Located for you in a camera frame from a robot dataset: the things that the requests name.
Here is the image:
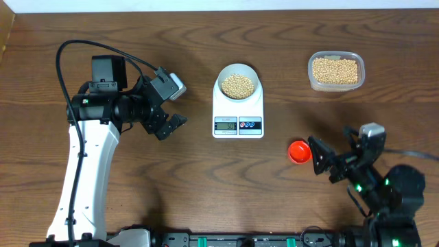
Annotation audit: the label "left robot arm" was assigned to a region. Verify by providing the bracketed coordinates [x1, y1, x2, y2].
[39, 55, 187, 246]

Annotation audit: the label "black cable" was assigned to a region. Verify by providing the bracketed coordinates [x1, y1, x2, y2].
[54, 39, 159, 247]
[382, 148, 439, 162]

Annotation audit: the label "right black cable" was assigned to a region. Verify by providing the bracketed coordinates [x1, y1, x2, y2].
[382, 148, 439, 162]

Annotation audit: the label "left black cable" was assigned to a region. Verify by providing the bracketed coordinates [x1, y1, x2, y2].
[54, 39, 159, 247]

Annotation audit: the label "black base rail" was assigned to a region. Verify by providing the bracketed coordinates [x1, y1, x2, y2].
[108, 229, 334, 247]

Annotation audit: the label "pale grey bowl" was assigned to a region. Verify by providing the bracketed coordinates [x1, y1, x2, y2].
[216, 63, 262, 101]

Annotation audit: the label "red measuring scoop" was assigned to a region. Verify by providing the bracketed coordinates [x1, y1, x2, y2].
[287, 140, 312, 165]

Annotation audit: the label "clear plastic container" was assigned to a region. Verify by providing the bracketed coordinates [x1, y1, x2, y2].
[308, 51, 366, 92]

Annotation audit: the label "brown cardboard box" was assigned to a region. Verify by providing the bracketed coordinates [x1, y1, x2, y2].
[0, 0, 16, 62]

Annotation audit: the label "soybeans in bowl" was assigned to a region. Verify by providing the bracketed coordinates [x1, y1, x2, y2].
[221, 74, 255, 99]

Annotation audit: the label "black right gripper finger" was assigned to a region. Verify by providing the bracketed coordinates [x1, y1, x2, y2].
[307, 136, 336, 175]
[343, 126, 359, 148]

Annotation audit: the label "soybeans in container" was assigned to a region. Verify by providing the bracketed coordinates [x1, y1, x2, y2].
[311, 58, 358, 84]

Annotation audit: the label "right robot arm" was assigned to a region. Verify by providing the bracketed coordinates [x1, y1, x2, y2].
[307, 123, 425, 246]

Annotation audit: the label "white digital kitchen scale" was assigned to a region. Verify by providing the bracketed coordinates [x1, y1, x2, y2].
[212, 80, 264, 139]

